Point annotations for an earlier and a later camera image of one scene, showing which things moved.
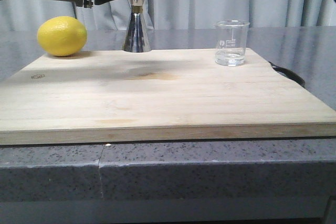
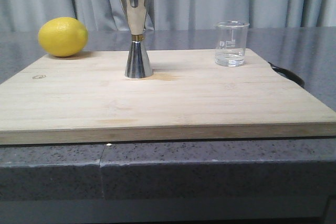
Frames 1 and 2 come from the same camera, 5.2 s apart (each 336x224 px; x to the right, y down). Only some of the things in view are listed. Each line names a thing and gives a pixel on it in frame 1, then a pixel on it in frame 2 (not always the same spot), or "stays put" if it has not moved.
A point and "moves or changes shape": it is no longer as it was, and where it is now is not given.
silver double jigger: (136, 39) moves or changes shape
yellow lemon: (62, 36) stays put
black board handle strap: (289, 74) stays put
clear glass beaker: (231, 42) stays put
